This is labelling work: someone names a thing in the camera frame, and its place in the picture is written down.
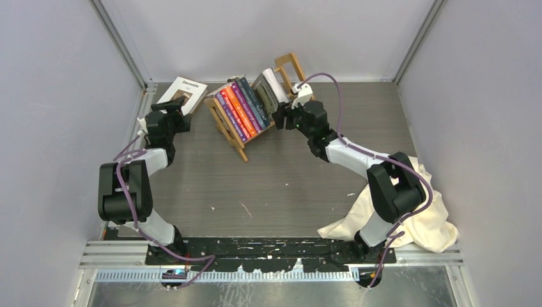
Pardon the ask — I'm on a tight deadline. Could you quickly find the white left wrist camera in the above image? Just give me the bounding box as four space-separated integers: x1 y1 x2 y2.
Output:
136 118 148 137

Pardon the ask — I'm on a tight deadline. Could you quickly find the purple 52-Storey Treehouse book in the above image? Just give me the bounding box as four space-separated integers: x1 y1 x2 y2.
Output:
214 91 241 139

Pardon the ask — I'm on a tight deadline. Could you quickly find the white Decorate Furniture book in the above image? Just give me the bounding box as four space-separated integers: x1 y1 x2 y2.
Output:
157 77 208 115

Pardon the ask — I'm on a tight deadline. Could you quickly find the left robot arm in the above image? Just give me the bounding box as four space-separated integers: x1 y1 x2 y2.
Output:
97 96 190 264

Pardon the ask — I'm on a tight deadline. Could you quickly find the floral Louisa May Alcott book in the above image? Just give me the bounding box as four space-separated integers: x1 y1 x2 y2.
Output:
240 77 269 130

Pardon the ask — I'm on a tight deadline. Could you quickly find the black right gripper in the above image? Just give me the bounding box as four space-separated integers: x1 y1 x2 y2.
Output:
272 97 313 139

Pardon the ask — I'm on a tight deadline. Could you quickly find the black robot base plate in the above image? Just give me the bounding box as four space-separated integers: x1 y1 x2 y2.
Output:
145 237 397 274

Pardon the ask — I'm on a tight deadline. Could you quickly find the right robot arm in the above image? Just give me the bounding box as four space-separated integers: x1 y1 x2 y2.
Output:
272 100 433 263

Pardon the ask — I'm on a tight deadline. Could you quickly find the cream cloth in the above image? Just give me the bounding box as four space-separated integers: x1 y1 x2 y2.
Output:
317 154 460 254

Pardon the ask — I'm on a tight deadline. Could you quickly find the blue Nineteen Eighty-Four book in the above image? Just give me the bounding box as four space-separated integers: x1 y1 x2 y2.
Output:
234 77 266 133

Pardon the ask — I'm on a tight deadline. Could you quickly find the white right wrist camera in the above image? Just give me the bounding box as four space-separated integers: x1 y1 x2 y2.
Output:
291 83 313 109

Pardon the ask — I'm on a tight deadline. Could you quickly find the orange 78-Storey Treehouse book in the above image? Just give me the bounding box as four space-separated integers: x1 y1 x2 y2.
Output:
225 83 256 139

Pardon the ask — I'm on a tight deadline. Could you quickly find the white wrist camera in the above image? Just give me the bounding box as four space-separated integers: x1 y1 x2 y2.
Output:
291 83 313 109
136 118 148 137

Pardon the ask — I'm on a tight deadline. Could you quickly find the magenta paperback book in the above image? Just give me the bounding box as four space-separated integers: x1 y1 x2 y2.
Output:
230 81 261 136

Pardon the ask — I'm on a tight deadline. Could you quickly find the stack of grey magazines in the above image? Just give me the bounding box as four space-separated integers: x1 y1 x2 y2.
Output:
251 68 289 116

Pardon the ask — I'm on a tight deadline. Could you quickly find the red Treehouse book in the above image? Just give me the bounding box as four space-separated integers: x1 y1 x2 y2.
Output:
221 90 251 143

